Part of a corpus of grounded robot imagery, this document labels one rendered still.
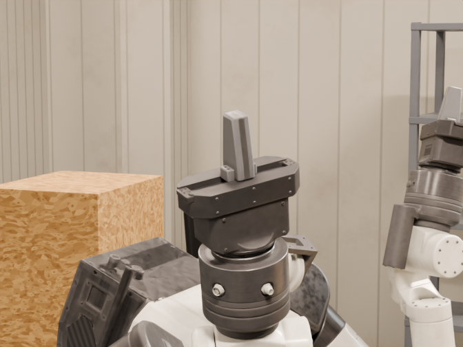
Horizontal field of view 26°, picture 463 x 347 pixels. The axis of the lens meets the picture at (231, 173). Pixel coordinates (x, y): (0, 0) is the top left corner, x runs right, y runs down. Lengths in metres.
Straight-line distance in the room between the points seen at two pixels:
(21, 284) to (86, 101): 2.46
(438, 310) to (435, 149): 0.24
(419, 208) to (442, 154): 0.09
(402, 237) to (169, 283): 0.36
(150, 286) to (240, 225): 0.44
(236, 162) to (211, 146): 4.37
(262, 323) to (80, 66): 4.80
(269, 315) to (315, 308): 0.56
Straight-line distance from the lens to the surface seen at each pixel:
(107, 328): 1.33
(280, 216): 0.96
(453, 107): 1.59
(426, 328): 1.56
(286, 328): 1.02
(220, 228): 0.93
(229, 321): 0.97
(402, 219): 1.52
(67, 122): 5.79
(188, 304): 1.36
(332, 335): 1.56
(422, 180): 1.54
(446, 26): 4.14
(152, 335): 1.19
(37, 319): 3.39
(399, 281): 1.59
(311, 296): 1.54
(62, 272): 3.30
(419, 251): 1.53
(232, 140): 0.92
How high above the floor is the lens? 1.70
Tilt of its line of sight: 7 degrees down
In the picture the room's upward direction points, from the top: straight up
